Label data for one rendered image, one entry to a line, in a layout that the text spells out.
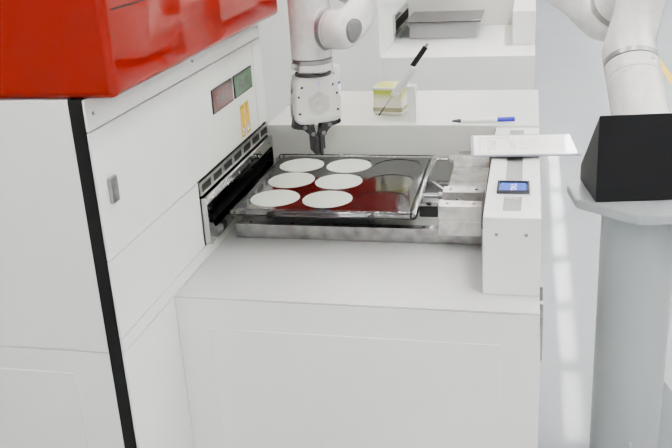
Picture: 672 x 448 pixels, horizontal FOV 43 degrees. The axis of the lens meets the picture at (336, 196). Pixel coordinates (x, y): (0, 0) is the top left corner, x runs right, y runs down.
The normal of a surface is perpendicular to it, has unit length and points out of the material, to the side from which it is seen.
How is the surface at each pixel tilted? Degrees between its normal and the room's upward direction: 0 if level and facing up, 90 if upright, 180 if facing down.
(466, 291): 0
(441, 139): 90
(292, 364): 90
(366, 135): 90
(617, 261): 90
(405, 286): 0
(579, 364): 0
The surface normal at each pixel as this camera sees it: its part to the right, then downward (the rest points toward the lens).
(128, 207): 0.98, 0.02
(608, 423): -0.70, 0.28
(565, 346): -0.06, -0.94
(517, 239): -0.22, 0.34
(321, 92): 0.34, 0.27
